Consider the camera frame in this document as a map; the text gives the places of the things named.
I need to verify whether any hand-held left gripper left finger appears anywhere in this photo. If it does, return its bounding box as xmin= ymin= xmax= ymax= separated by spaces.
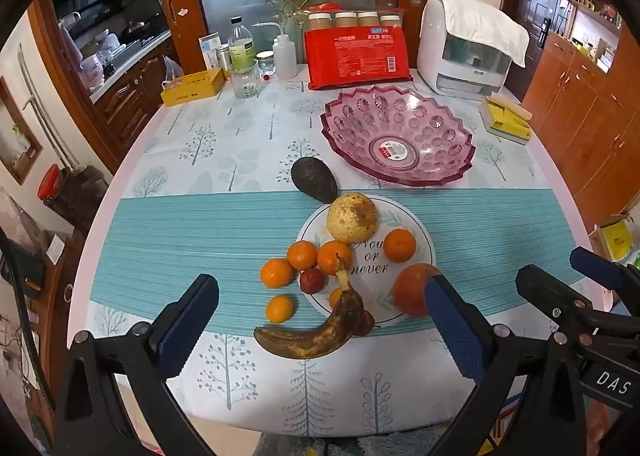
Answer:
xmin=52 ymin=273 xmax=221 ymax=456

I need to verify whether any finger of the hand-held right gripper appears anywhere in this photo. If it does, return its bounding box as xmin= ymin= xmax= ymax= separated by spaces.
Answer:
xmin=516 ymin=264 xmax=640 ymax=337
xmin=570 ymin=246 xmax=640 ymax=292

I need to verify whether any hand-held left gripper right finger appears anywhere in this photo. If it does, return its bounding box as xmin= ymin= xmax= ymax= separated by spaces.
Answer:
xmin=424 ymin=273 xmax=588 ymax=456

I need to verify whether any red apple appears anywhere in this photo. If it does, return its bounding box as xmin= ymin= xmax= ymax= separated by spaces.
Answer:
xmin=392 ymin=263 xmax=441 ymax=318

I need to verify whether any overripe brown banana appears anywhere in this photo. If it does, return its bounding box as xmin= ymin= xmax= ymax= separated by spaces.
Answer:
xmin=253 ymin=256 xmax=366 ymax=360

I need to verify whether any yellow pear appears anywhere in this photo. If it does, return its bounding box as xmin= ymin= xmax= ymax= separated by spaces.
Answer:
xmin=327 ymin=192 xmax=379 ymax=243

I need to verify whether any dark avocado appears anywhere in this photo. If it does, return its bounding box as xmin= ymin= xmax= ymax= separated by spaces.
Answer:
xmin=291 ymin=157 xmax=339 ymax=203

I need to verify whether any pink glass fruit bowl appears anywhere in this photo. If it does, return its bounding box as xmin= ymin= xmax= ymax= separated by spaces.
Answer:
xmin=320 ymin=84 xmax=476 ymax=187

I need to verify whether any yellow green carton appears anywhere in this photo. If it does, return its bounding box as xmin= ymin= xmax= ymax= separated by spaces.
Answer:
xmin=597 ymin=216 xmax=636 ymax=264

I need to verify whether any yellow tissue pack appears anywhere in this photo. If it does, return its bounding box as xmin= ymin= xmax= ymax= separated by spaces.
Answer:
xmin=480 ymin=93 xmax=533 ymax=145

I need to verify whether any tree print tablecloth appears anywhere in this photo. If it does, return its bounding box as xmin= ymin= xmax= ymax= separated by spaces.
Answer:
xmin=75 ymin=63 xmax=586 ymax=437

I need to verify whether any red lid container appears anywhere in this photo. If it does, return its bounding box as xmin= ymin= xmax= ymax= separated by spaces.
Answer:
xmin=37 ymin=163 xmax=63 ymax=200

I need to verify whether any yellow cardboard box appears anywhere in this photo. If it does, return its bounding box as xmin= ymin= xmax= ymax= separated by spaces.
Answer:
xmin=160 ymin=68 xmax=224 ymax=108

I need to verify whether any wooden kitchen cabinet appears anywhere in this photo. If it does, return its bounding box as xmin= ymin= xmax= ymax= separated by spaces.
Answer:
xmin=90 ymin=31 xmax=173 ymax=137

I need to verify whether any wooden framed picture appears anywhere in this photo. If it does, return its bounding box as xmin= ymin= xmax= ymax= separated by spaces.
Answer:
xmin=0 ymin=76 xmax=43 ymax=185

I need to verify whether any clear glass cup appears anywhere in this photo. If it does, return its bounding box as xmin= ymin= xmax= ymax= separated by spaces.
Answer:
xmin=229 ymin=59 xmax=262 ymax=99

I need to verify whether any white towel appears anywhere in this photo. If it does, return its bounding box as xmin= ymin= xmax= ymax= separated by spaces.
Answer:
xmin=434 ymin=0 xmax=530 ymax=68

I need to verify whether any clear plastic bag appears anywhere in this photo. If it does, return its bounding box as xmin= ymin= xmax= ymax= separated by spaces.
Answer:
xmin=162 ymin=55 xmax=185 ymax=87

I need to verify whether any white tabletop appliance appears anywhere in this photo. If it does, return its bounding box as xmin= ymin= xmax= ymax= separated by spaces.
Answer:
xmin=418 ymin=0 xmax=513 ymax=97

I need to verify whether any white and blue box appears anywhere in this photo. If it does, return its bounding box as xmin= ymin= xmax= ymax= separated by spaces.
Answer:
xmin=199 ymin=31 xmax=223 ymax=72

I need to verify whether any clear bottle green label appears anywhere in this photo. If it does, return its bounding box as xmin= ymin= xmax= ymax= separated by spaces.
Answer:
xmin=228 ymin=17 xmax=254 ymax=72

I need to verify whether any red paper cup package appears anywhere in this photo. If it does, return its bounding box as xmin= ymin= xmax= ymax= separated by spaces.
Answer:
xmin=304 ymin=3 xmax=414 ymax=90

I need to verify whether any white squeeze bottle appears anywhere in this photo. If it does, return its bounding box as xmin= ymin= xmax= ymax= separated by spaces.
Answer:
xmin=252 ymin=22 xmax=299 ymax=80

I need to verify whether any frosted glass sliding door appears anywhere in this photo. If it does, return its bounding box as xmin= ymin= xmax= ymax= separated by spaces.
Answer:
xmin=150 ymin=0 xmax=466 ymax=72

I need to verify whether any wooden wall cabinet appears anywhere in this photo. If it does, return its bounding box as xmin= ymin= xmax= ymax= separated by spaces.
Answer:
xmin=520 ymin=31 xmax=640 ymax=222

